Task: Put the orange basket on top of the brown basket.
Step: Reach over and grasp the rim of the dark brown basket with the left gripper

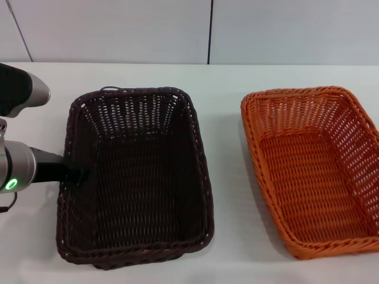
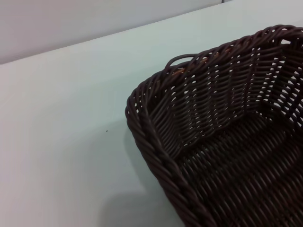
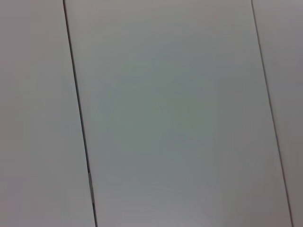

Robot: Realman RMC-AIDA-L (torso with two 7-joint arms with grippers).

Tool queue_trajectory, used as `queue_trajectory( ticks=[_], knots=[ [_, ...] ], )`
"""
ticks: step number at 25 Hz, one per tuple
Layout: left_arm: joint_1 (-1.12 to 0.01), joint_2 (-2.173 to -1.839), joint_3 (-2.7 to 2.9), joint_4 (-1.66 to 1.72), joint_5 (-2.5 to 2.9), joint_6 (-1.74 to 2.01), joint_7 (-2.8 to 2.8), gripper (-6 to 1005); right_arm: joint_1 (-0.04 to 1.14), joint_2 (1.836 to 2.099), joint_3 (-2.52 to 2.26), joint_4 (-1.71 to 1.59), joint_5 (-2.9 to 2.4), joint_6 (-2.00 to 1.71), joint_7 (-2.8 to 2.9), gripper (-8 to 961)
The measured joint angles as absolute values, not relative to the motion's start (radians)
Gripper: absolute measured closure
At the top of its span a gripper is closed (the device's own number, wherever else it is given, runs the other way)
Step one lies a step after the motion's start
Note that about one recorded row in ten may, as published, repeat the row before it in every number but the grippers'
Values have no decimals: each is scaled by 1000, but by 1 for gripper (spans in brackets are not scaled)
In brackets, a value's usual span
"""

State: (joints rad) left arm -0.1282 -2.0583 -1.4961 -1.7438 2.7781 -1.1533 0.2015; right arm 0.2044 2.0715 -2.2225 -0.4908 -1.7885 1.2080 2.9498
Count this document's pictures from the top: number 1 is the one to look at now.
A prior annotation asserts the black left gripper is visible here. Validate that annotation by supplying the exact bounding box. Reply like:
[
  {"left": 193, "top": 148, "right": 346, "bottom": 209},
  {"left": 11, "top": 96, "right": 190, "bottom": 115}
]
[{"left": 29, "top": 147, "right": 89, "bottom": 186}]

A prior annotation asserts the dark brown wicker basket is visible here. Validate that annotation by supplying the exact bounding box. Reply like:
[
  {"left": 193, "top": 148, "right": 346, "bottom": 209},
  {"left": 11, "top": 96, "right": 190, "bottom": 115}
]
[{"left": 55, "top": 85, "right": 216, "bottom": 270}]

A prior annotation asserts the orange wicker basket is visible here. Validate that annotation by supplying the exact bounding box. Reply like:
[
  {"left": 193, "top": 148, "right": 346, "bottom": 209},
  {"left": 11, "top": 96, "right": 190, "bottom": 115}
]
[{"left": 240, "top": 85, "right": 379, "bottom": 261}]

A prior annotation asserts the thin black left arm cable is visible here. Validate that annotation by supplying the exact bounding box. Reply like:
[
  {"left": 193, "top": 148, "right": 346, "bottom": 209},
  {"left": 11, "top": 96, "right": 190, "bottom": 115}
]
[{"left": 0, "top": 192, "right": 18, "bottom": 213}]

